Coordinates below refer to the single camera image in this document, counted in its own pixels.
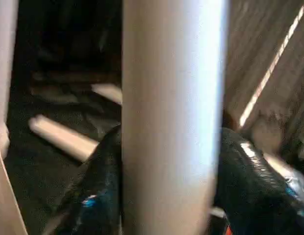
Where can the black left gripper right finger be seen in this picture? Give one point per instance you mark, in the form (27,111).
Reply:
(252,191)

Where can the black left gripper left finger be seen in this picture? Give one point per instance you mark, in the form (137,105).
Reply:
(98,191)

